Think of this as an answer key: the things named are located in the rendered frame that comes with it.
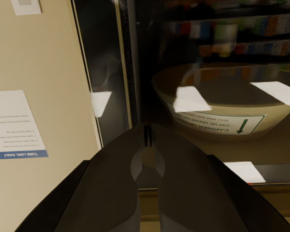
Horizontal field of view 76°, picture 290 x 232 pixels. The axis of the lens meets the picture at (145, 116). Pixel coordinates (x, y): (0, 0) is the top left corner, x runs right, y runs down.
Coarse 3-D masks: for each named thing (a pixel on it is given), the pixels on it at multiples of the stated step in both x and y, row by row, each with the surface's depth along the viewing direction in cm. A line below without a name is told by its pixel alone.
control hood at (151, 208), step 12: (288, 192) 19; (144, 204) 19; (156, 204) 18; (276, 204) 18; (288, 204) 18; (144, 216) 18; (156, 216) 17; (288, 216) 17; (144, 228) 17; (156, 228) 17
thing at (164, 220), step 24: (168, 144) 10; (192, 144) 10; (168, 168) 8; (192, 168) 8; (168, 192) 7; (192, 192) 7; (216, 192) 7; (168, 216) 6; (192, 216) 6; (216, 216) 6
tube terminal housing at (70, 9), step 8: (72, 16) 12; (72, 24) 12; (80, 48) 13; (80, 56) 13; (80, 64) 13; (88, 88) 14; (88, 96) 14; (96, 128) 16; (96, 136) 16; (144, 192) 19; (152, 192) 19; (264, 192) 19; (272, 192) 19
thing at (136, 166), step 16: (144, 128) 12; (112, 144) 10; (128, 144) 10; (144, 144) 12; (96, 160) 9; (112, 160) 9; (128, 160) 9; (96, 176) 8; (112, 176) 8; (128, 176) 8; (80, 192) 7; (96, 192) 7; (112, 192) 7; (128, 192) 7; (80, 208) 7; (96, 208) 7; (112, 208) 7; (128, 208) 7; (64, 224) 6; (80, 224) 6; (96, 224) 6; (112, 224) 6; (128, 224) 6
